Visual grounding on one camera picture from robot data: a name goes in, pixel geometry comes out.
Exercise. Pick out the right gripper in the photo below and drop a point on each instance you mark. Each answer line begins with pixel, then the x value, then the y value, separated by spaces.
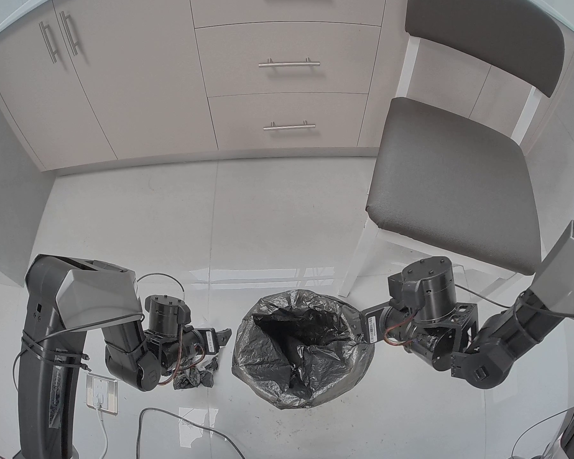
pixel 372 325

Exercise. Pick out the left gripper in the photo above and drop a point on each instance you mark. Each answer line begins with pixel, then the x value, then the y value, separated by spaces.
pixel 210 341

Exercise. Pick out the black plastic bag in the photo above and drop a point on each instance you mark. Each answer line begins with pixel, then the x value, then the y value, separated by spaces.
pixel 268 366

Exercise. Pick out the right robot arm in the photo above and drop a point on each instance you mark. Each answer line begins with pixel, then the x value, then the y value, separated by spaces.
pixel 555 280

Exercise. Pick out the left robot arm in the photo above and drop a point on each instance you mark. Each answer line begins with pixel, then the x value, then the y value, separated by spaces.
pixel 95 299

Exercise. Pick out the crumpled black plastic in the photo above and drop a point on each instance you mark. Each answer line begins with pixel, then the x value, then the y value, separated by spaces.
pixel 191 378

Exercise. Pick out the grey and white chair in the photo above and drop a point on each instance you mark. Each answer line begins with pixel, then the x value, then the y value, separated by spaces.
pixel 449 175

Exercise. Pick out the beige cabinet with drawers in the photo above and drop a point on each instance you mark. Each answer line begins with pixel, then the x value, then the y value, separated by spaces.
pixel 148 65

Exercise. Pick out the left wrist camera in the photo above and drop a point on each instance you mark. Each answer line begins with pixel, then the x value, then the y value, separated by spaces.
pixel 188 331

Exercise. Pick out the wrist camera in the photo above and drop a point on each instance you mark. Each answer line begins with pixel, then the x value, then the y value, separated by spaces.
pixel 188 331
pixel 397 292

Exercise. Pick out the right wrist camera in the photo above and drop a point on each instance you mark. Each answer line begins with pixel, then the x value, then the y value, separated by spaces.
pixel 397 292

